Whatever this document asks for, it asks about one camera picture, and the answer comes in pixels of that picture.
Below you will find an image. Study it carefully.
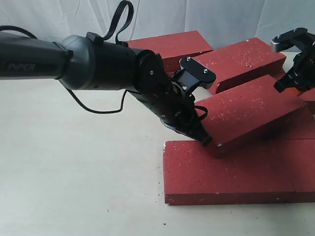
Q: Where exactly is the left robot arm dark grey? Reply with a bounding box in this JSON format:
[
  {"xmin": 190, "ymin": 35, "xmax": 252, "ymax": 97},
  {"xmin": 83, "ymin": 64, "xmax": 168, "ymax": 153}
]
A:
[{"xmin": 0, "ymin": 26, "xmax": 216, "ymax": 146}]

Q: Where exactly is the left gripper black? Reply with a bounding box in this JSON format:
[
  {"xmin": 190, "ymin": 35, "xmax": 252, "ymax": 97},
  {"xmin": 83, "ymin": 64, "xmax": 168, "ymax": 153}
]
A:
[{"xmin": 129, "ymin": 78, "xmax": 213, "ymax": 146}]

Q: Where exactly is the red brick moved to row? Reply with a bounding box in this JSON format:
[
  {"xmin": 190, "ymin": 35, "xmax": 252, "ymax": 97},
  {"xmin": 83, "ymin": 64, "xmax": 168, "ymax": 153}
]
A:
[{"xmin": 197, "ymin": 75, "xmax": 307, "ymax": 157}]

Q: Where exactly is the white backdrop cloth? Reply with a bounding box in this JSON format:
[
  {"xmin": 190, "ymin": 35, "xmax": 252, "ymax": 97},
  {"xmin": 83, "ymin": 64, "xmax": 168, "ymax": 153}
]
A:
[{"xmin": 0, "ymin": 0, "xmax": 315, "ymax": 49}]

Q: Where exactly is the red brick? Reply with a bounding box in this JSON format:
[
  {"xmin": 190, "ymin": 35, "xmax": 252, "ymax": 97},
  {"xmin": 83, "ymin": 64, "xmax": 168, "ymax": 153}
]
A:
[
  {"xmin": 259, "ymin": 107, "xmax": 315, "ymax": 141},
  {"xmin": 194, "ymin": 37, "xmax": 286, "ymax": 94},
  {"xmin": 127, "ymin": 30, "xmax": 213, "ymax": 74},
  {"xmin": 276, "ymin": 139, "xmax": 315, "ymax": 203},
  {"xmin": 275, "ymin": 69, "xmax": 315, "ymax": 115},
  {"xmin": 163, "ymin": 141, "xmax": 294, "ymax": 206}
]

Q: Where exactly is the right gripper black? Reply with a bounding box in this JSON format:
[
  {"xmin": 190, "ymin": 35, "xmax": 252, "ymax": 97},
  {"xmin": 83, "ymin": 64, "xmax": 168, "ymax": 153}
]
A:
[{"xmin": 274, "ymin": 32, "xmax": 315, "ymax": 93}]

